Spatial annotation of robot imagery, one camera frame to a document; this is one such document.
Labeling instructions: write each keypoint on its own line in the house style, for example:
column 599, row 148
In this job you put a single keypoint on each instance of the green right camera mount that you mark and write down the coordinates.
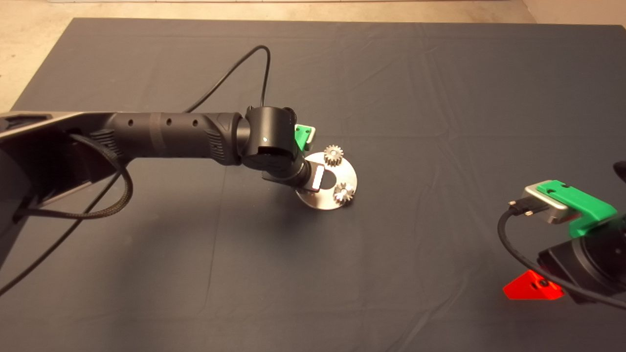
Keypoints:
column 581, row 201

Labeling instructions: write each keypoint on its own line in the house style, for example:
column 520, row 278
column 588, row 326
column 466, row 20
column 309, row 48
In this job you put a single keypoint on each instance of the grey left camera box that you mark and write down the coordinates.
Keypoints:
column 312, row 138

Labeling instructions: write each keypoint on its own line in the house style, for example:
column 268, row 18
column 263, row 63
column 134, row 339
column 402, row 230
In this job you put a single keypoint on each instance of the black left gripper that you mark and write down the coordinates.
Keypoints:
column 298, row 175

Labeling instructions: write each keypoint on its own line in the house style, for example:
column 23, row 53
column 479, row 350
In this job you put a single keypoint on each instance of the round metal plate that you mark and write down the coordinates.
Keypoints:
column 320, row 200

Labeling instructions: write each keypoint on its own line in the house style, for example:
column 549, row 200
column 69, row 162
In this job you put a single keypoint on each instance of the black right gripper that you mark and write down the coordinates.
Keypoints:
column 596, row 256

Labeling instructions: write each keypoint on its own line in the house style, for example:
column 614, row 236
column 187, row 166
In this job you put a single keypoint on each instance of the grey right camera box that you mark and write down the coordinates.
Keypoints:
column 537, row 199

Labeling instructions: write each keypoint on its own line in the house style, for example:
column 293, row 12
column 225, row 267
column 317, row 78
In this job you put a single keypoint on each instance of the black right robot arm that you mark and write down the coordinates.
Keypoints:
column 621, row 172

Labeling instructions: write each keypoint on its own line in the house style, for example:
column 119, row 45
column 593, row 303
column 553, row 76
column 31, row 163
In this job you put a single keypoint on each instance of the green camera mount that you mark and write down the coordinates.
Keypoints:
column 581, row 201
column 299, row 136

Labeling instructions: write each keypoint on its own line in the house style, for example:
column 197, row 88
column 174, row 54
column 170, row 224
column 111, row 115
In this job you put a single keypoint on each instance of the dark grey table cloth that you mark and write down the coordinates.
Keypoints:
column 391, row 98

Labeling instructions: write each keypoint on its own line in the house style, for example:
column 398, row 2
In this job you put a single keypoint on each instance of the grey camera box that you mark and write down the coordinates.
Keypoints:
column 537, row 199
column 312, row 138

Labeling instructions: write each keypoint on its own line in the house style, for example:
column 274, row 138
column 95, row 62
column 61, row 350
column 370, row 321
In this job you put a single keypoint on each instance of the green left camera mount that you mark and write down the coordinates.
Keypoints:
column 299, row 136

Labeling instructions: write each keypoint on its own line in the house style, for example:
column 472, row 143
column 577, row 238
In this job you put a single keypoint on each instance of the steel gear on plate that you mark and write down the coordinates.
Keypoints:
column 343, row 194
column 334, row 156

